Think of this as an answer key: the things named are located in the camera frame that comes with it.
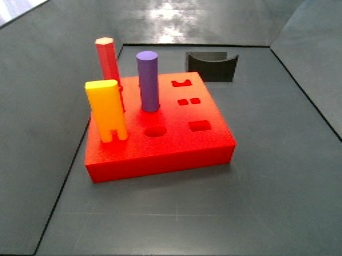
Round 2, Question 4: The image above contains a yellow forked peg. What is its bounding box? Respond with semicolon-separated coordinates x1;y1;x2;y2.
84;80;129;143

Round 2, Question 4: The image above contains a purple cylinder peg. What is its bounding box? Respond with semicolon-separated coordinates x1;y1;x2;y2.
137;51;159;112

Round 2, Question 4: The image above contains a red hexagonal peg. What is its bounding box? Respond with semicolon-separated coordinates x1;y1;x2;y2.
94;36;123;88

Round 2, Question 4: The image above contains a red peg board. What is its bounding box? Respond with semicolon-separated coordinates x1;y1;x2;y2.
84;72;237;183

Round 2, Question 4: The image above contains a black curved fixture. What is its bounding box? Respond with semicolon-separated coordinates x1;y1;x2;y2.
186;52;239;82

